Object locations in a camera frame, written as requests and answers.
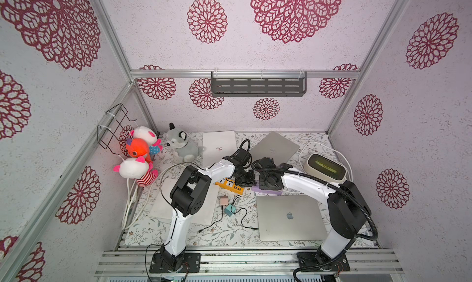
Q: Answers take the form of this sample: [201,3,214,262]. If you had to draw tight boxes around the silver apple laptop front right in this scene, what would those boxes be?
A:
[256,195,328,241]

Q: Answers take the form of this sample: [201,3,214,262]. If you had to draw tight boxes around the cream box with green display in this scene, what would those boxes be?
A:
[304,154,347,183]

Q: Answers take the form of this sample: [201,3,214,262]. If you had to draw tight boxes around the silver laptop rear right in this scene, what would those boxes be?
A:
[250,132,300,166]

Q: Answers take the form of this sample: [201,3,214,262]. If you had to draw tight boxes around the white laptop front left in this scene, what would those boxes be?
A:
[148,179,220,225]

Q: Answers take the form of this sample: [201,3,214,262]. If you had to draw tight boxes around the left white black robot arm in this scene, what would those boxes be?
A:
[149,147,254,273]

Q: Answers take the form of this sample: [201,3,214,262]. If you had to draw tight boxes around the grey husky plush toy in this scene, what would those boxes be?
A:
[166,123,205,163]

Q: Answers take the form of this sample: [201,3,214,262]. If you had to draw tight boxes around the white laptop with red logo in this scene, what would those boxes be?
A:
[202,131,237,167]

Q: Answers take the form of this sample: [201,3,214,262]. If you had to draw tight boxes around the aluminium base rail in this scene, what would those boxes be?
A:
[92,248,404,281]

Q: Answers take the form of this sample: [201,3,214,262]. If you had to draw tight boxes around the black cable of pink charger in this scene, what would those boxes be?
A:
[198,206,226,234]

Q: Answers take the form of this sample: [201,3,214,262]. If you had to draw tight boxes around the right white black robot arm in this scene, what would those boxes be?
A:
[251,157,379,282]

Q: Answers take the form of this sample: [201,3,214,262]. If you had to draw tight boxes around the grey metal wall shelf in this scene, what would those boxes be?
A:
[210,71,307,97]

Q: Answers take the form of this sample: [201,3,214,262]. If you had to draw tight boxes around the purple power strip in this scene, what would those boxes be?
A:
[251,186,283,195]

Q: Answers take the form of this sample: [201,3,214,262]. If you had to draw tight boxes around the white plush striped legs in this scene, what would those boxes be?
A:
[113,156,159,187]

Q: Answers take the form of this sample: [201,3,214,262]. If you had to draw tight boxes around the black wire wall basket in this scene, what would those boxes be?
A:
[96,103,136,156]

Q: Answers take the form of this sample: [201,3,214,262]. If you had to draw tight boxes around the white pink plush upper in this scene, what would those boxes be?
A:
[130,126,161,147]

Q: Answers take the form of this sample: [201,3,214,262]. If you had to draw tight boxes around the orange power strip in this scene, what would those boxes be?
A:
[215,178,245,196]

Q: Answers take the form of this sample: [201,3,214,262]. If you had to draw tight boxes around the teal charger plug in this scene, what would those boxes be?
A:
[223,204,237,217]

